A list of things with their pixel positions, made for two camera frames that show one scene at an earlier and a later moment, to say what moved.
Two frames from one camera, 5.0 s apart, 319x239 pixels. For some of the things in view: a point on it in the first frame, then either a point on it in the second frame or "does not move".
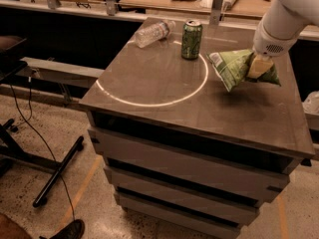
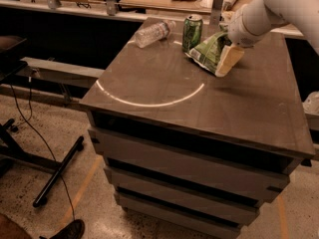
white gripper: [269, 41] → [241, 29]
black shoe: [72, 230] does not move
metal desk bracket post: [218, 0] does not move
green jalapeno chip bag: [232, 68] → [207, 54]
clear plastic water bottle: [159, 31] does not move
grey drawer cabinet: [179, 149] does not move
